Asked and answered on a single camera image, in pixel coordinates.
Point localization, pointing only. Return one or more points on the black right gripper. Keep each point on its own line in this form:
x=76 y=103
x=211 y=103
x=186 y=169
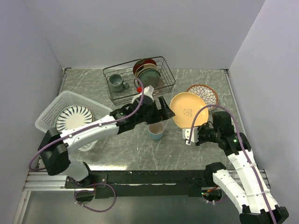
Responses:
x=200 y=128

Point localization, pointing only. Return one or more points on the light blue mug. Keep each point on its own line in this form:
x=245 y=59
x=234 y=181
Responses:
x=156 y=131

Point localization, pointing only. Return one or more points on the red plate in rack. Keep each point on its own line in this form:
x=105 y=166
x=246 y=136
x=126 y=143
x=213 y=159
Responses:
x=142 y=62

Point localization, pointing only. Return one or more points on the white top bowl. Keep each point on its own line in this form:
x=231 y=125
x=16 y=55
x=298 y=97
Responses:
x=137 y=100

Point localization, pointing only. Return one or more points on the blue striped white plate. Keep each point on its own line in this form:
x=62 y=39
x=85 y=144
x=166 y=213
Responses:
x=74 y=117

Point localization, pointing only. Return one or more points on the cream plate in rack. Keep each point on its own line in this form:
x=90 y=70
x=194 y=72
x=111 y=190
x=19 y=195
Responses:
x=145 y=67

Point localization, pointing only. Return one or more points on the grey green mug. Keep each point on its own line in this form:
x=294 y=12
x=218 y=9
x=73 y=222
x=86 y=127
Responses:
x=116 y=83

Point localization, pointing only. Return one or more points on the white plastic bin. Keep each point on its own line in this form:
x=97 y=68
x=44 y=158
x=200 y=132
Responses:
x=65 y=99

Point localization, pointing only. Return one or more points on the clear pink glass plate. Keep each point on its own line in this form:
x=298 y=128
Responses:
x=156 y=83

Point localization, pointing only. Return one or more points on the black wire dish rack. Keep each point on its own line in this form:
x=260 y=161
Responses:
x=126 y=71

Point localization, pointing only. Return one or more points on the white bottom plate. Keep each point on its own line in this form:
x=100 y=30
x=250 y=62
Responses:
x=206 y=93

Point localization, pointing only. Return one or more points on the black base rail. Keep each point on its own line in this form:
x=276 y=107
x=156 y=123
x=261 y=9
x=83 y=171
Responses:
x=155 y=182

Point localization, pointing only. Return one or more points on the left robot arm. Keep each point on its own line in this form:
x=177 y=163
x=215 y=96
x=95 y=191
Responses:
x=56 y=147

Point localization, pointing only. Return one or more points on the teal plate in rack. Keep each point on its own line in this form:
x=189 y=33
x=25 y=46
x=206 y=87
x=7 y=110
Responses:
x=148 y=75

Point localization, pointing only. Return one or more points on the orange bear plate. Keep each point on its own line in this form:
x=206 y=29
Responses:
x=185 y=105

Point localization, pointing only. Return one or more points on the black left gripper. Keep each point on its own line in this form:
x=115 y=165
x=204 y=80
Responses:
x=161 y=115

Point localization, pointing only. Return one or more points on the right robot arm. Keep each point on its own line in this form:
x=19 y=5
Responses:
x=252 y=198

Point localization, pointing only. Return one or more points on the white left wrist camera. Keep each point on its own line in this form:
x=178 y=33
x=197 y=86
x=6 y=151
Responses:
x=148 y=91

